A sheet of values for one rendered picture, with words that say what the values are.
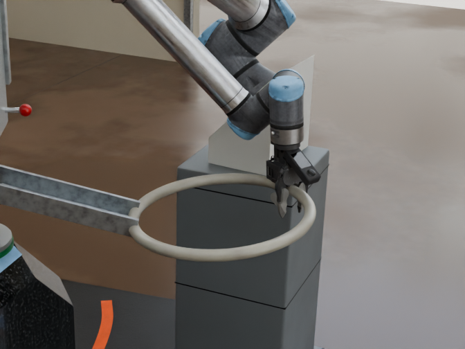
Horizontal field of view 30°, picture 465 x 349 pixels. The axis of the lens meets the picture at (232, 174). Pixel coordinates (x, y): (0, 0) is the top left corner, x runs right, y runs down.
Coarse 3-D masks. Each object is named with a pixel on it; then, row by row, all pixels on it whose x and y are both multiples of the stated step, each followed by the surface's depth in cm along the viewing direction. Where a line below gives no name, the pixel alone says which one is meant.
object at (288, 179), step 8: (272, 144) 237; (296, 144) 231; (280, 152) 235; (272, 160) 239; (280, 160) 236; (272, 168) 236; (280, 168) 234; (288, 168) 233; (272, 176) 238; (280, 176) 234; (288, 176) 233; (296, 176) 235; (288, 184) 234
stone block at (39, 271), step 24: (24, 264) 228; (0, 288) 217; (24, 288) 223; (48, 288) 236; (0, 312) 213; (24, 312) 225; (48, 312) 238; (72, 312) 253; (0, 336) 215; (24, 336) 227; (48, 336) 240; (72, 336) 255
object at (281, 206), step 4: (284, 188) 234; (284, 192) 235; (288, 192) 235; (272, 196) 239; (276, 196) 238; (284, 196) 235; (288, 196) 236; (272, 200) 239; (276, 200) 238; (284, 200) 236; (276, 204) 238; (280, 204) 235; (284, 204) 236; (280, 208) 236; (284, 208) 236; (280, 212) 237; (284, 212) 237; (280, 216) 238
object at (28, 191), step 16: (0, 176) 223; (16, 176) 223; (32, 176) 223; (0, 192) 213; (16, 192) 213; (32, 192) 214; (48, 192) 225; (64, 192) 226; (80, 192) 226; (96, 192) 226; (32, 208) 215; (48, 208) 215; (64, 208) 215; (80, 208) 216; (96, 208) 217; (112, 208) 228; (128, 208) 228; (96, 224) 218; (112, 224) 218; (128, 224) 218
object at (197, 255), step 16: (208, 176) 245; (224, 176) 245; (240, 176) 245; (256, 176) 243; (160, 192) 238; (176, 192) 243; (304, 192) 232; (144, 208) 231; (304, 208) 224; (304, 224) 214; (144, 240) 211; (272, 240) 206; (288, 240) 208; (176, 256) 205; (192, 256) 204; (208, 256) 203; (224, 256) 203; (240, 256) 203; (256, 256) 205
